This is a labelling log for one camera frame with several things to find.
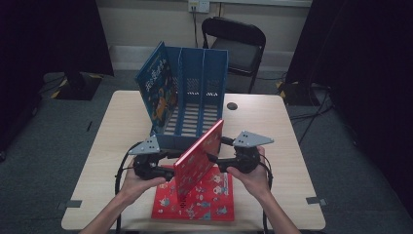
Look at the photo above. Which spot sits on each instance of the small black floor object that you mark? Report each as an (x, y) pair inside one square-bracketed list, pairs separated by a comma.
[(89, 126)]

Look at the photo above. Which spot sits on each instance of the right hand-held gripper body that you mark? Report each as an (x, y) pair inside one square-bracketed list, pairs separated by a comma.
[(246, 161)]

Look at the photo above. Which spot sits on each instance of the black folding chair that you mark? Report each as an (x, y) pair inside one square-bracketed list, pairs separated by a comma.
[(240, 52)]

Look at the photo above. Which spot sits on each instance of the black curtain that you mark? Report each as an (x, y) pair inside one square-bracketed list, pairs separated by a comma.
[(48, 39), (363, 65)]

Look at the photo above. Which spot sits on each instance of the person's right hand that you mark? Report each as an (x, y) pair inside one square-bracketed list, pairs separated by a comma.
[(258, 185)]

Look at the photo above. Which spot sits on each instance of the person's left hand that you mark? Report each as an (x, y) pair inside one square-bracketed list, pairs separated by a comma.
[(136, 188)]

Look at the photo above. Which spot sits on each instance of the blue monster picture book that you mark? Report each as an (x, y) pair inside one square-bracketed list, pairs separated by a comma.
[(157, 91)]

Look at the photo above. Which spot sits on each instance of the grey tape strip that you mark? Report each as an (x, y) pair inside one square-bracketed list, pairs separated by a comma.
[(73, 204), (315, 200)]

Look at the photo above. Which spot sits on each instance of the red picture book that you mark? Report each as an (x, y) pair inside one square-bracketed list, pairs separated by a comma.
[(214, 201), (198, 159)]

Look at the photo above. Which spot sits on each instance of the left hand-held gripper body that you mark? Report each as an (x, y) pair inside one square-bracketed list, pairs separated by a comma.
[(146, 167)]

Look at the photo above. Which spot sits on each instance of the black stand base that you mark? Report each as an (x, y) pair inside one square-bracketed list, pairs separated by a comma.
[(79, 87), (298, 96)]

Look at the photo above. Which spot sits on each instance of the blue plastic file rack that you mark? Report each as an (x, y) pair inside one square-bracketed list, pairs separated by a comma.
[(212, 65)]

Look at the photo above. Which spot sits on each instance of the white wall socket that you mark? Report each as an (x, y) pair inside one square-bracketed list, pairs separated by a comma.
[(198, 6)]

